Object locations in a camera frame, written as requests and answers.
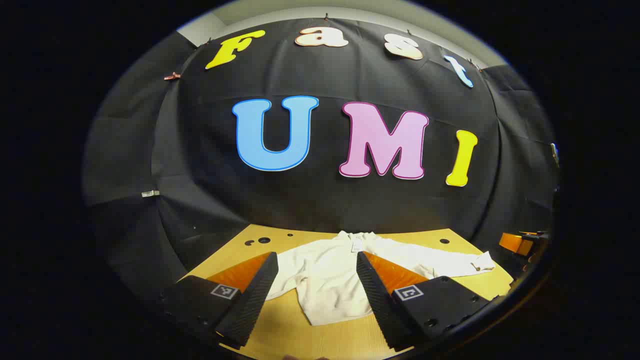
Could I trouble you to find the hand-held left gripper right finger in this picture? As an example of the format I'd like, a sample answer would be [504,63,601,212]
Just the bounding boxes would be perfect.
[356,251,496,352]

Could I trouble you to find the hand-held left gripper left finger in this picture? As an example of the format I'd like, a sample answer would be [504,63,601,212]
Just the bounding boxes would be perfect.
[159,251,279,350]

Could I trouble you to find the white long-sleeved garment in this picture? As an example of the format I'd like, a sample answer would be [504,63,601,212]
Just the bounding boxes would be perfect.
[265,230,496,327]

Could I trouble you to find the black backdrop cloth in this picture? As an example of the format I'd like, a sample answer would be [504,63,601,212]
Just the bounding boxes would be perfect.
[82,17,561,301]

